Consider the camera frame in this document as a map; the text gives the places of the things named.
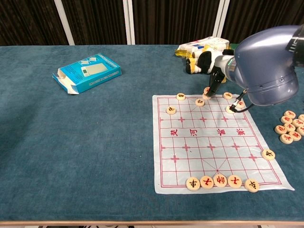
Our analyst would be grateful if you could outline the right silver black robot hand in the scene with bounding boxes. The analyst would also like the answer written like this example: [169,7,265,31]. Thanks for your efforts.
[205,66,227,98]

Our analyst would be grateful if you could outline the teal felt table cloth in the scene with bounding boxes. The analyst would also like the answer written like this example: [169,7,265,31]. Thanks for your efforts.
[0,44,304,223]

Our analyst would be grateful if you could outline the white snack packet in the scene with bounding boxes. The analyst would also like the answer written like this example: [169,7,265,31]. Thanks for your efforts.
[175,36,230,59]

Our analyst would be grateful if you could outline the dark folding screen panel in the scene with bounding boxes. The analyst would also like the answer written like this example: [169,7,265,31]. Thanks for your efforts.
[54,0,130,46]
[0,0,76,46]
[212,0,304,46]
[127,0,230,46]

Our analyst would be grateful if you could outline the black white plush toy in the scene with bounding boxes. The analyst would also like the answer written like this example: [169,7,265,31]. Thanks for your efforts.
[185,48,235,75]

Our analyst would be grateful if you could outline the blue cardboard scale box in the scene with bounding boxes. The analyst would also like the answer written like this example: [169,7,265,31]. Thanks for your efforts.
[52,52,122,95]

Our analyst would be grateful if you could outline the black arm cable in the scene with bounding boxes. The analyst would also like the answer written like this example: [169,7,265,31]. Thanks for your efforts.
[231,88,254,114]

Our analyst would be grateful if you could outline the Chinese chess board sheet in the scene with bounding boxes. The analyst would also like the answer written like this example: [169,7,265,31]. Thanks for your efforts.
[152,94,295,195]

